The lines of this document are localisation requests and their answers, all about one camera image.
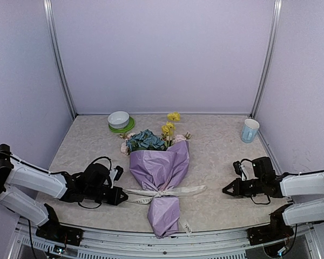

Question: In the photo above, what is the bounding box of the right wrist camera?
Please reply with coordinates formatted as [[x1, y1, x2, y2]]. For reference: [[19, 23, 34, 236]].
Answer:
[[233, 161, 247, 181]]

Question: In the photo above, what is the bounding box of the white ceramic bowl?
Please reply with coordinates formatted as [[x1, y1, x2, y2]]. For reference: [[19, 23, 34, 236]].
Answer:
[[107, 111, 130, 129]]

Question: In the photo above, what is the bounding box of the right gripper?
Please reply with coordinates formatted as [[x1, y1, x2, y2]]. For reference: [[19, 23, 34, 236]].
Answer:
[[222, 177, 265, 198]]

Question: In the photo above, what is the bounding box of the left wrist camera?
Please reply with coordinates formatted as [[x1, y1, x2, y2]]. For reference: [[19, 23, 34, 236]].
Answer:
[[109, 166, 124, 188]]

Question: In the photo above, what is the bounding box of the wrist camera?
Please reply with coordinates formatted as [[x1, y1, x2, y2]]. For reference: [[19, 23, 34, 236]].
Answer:
[[109, 166, 124, 188], [233, 161, 247, 181]]

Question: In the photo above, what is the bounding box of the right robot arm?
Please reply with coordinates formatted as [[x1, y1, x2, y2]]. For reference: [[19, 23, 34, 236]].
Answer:
[[222, 156, 324, 240]]

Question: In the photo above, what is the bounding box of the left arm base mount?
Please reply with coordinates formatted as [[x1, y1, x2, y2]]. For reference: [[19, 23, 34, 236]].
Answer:
[[36, 225, 83, 246]]

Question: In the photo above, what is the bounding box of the green plate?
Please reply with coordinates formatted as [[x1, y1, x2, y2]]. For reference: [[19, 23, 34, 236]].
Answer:
[[109, 117, 135, 133]]

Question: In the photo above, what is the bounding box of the front aluminium rail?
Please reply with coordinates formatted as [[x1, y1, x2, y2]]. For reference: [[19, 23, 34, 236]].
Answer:
[[15, 213, 321, 259]]

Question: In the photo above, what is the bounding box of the aluminium frame post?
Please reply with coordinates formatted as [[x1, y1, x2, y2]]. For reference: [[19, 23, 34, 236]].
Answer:
[[250, 0, 283, 119], [43, 0, 78, 120]]

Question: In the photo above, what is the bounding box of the light blue mug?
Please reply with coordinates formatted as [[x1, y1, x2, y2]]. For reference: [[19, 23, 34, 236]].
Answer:
[[241, 119, 260, 144]]

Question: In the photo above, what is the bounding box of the blue fake flower bunch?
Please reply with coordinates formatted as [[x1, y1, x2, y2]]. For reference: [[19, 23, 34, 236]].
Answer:
[[126, 129, 167, 153]]

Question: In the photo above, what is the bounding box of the right aluminium frame post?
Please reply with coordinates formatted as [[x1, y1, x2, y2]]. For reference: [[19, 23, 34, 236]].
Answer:
[[250, 0, 283, 119]]

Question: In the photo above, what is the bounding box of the left aluminium frame post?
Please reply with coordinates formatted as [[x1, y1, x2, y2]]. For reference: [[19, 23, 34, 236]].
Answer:
[[43, 0, 78, 120]]

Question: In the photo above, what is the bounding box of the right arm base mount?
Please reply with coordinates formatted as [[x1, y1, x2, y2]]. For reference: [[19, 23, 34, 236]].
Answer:
[[247, 225, 294, 246]]

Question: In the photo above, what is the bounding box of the clear printed cellophane wrap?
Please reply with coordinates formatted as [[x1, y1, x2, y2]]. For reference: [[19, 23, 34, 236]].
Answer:
[[126, 185, 206, 238]]

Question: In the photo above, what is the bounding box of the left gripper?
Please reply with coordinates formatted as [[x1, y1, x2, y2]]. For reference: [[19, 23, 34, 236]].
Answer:
[[85, 186, 127, 206]]

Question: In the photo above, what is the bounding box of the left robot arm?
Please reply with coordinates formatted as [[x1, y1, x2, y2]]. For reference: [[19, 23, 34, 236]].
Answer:
[[0, 144, 128, 240]]

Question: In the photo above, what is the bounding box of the yellow fake flower stem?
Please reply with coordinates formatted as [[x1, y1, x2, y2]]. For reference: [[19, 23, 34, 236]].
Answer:
[[161, 112, 181, 147]]

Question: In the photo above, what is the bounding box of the purple wrapping paper sheet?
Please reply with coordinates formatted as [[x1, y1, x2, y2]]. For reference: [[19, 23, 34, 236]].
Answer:
[[129, 140, 190, 238]]

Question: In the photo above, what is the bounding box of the pink fake rose bunch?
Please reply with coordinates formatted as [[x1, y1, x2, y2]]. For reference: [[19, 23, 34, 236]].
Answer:
[[119, 133, 132, 156]]

